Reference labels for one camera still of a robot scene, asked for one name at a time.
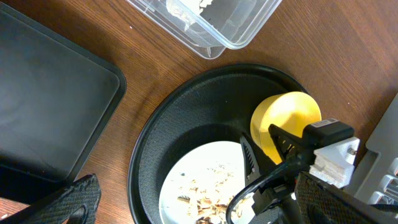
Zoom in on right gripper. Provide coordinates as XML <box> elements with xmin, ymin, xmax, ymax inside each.
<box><xmin>239</xmin><ymin>119</ymin><xmax>359</xmax><ymax>215</ymax></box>

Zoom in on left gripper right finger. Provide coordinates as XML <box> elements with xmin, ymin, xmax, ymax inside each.
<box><xmin>295</xmin><ymin>172</ymin><xmax>397</xmax><ymax>224</ymax></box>

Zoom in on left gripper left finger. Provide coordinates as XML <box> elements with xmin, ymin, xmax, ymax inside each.
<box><xmin>1</xmin><ymin>174</ymin><xmax>101</xmax><ymax>224</ymax></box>

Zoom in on yellow-green bowl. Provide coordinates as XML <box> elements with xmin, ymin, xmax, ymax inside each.
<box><xmin>250</xmin><ymin>91</ymin><xmax>322</xmax><ymax>164</ymax></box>

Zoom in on white napkin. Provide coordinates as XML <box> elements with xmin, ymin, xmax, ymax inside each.
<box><xmin>165</xmin><ymin>0</ymin><xmax>213</xmax><ymax>31</ymax></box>

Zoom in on grey dishwasher rack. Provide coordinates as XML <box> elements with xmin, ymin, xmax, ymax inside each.
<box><xmin>344</xmin><ymin>96</ymin><xmax>397</xmax><ymax>207</ymax></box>

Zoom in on round black tray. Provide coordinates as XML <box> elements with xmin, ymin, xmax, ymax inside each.
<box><xmin>127</xmin><ymin>63</ymin><xmax>306</xmax><ymax>223</ymax></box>

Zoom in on food scraps on plate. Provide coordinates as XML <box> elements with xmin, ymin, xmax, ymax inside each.
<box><xmin>177</xmin><ymin>164</ymin><xmax>241</xmax><ymax>223</ymax></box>

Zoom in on grey plate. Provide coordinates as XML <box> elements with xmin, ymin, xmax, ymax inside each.
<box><xmin>159</xmin><ymin>141</ymin><xmax>246</xmax><ymax>224</ymax></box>

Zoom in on black rectangular bin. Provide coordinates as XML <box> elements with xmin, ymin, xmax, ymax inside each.
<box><xmin>1</xmin><ymin>4</ymin><xmax>126</xmax><ymax>204</ymax></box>

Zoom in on clear plastic bin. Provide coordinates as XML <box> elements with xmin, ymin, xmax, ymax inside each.
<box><xmin>128</xmin><ymin>0</ymin><xmax>282</xmax><ymax>60</ymax></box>

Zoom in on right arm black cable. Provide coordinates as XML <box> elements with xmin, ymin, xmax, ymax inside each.
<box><xmin>225</xmin><ymin>161</ymin><xmax>299</xmax><ymax>224</ymax></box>

